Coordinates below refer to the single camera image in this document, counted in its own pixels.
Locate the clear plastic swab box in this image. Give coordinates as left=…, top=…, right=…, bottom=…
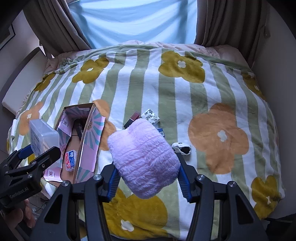
left=29, top=119, right=59, bottom=157

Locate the red blue card case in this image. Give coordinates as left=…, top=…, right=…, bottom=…
left=65, top=150, right=77, bottom=172

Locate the black plastic bag roll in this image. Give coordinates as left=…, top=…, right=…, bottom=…
left=73, top=119, right=84, bottom=141

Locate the panda plush toy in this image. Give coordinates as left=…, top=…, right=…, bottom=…
left=171, top=142, right=192, bottom=156

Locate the pink fluffy sock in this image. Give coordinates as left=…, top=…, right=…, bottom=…
left=107, top=118, right=181, bottom=199

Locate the red black lipstick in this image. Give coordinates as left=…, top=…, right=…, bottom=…
left=123, top=111, right=140, bottom=129

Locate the small blue box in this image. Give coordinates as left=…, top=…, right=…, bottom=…
left=157, top=128, right=165, bottom=137

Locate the white black patterned tissue pack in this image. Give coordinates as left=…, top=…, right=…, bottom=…
left=140, top=108, right=160, bottom=125

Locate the person's left hand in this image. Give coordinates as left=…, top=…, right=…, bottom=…
left=4, top=199, right=36, bottom=230

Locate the open cardboard box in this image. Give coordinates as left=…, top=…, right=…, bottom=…
left=44, top=103, right=105, bottom=187

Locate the white bed headboard cushion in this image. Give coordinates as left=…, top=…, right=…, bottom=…
left=1, top=47, right=48, bottom=115

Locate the striped floral blanket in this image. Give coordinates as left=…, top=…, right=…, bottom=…
left=7, top=44, right=285, bottom=240

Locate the brown left curtain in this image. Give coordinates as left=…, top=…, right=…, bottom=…
left=23, top=1, right=91, bottom=57

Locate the brown curtain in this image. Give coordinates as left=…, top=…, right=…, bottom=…
left=23, top=1, right=91, bottom=57
left=195, top=0, right=268, bottom=67

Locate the light blue sheer curtain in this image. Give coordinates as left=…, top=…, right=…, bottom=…
left=68, top=1, right=198, bottom=48

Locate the brown right curtain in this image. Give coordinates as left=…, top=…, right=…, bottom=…
left=195, top=0, right=268, bottom=67

